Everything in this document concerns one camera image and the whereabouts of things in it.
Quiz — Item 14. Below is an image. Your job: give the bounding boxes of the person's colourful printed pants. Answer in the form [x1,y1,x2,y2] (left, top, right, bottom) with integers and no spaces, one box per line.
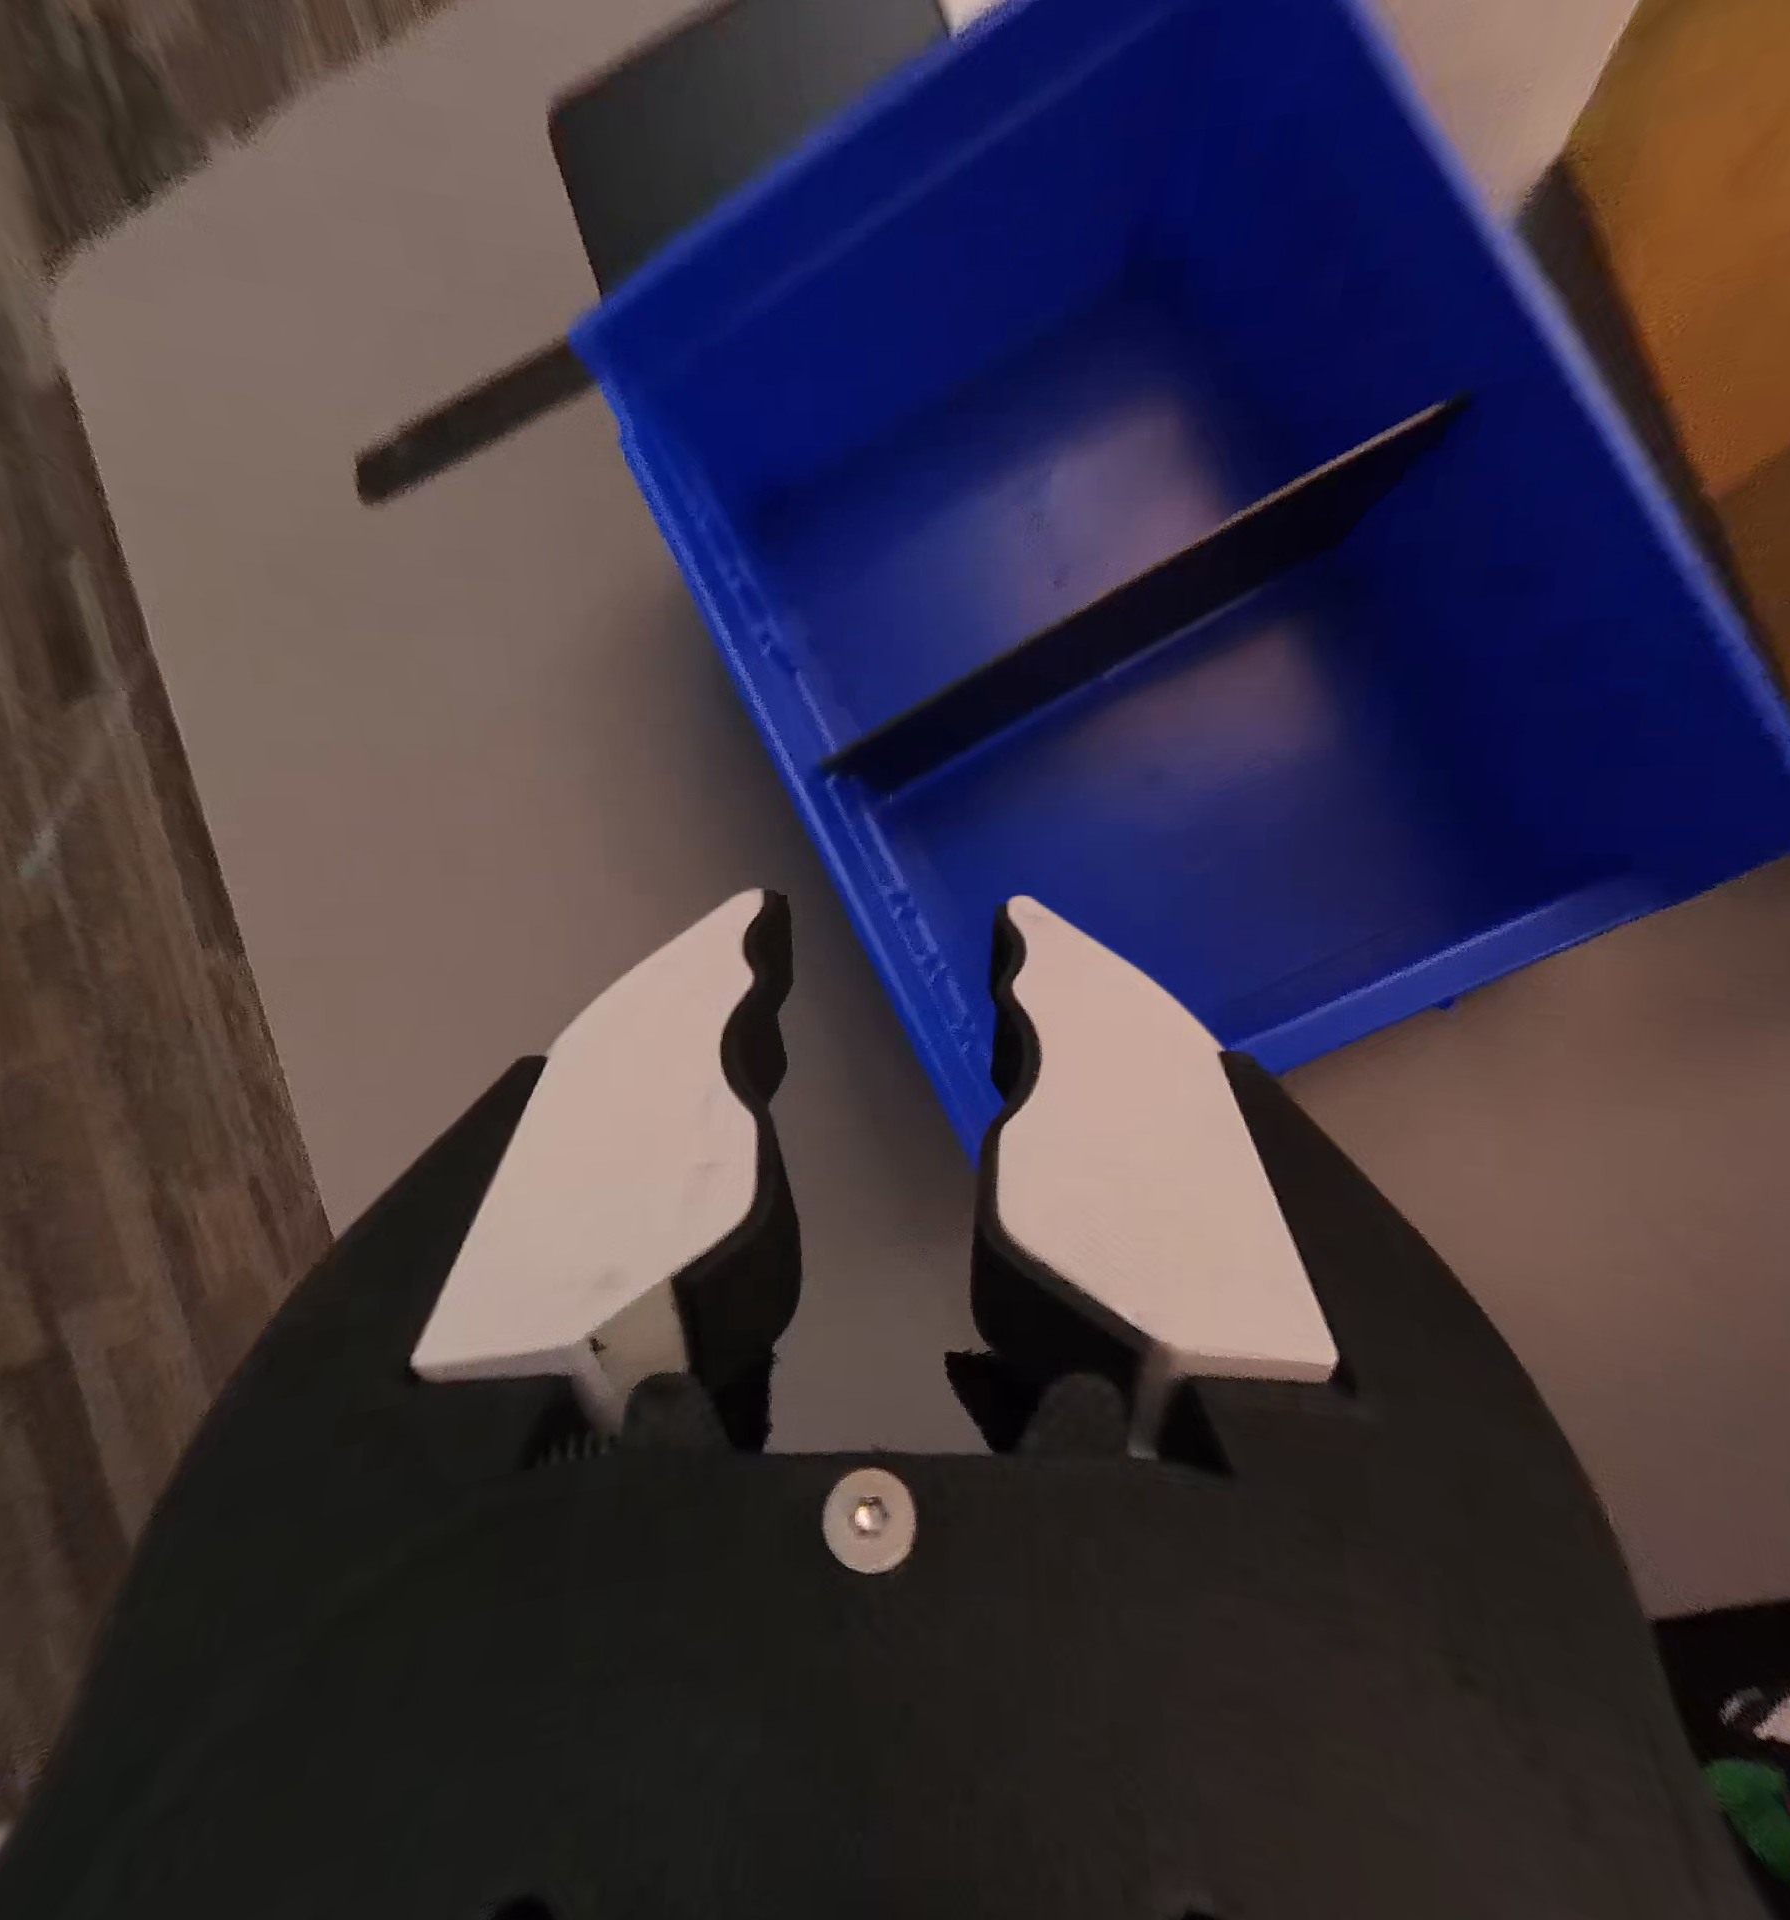
[1659,1604,1790,1920]

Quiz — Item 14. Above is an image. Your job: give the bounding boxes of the blue plastic bin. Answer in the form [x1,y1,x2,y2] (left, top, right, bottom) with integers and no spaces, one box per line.
[566,0,1790,1163]

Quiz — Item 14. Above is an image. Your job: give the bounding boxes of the yellow plastic bin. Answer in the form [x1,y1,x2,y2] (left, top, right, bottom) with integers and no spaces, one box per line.
[1560,0,1790,744]

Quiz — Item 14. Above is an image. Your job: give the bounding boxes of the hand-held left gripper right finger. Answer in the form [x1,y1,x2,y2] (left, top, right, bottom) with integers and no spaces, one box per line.
[969,895,1345,1460]

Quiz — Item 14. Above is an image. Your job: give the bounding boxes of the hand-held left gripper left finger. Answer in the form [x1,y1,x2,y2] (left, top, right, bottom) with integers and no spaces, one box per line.
[412,888,805,1455]

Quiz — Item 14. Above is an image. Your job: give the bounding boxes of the black bin divider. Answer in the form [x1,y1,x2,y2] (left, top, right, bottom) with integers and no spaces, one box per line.
[821,394,1476,793]

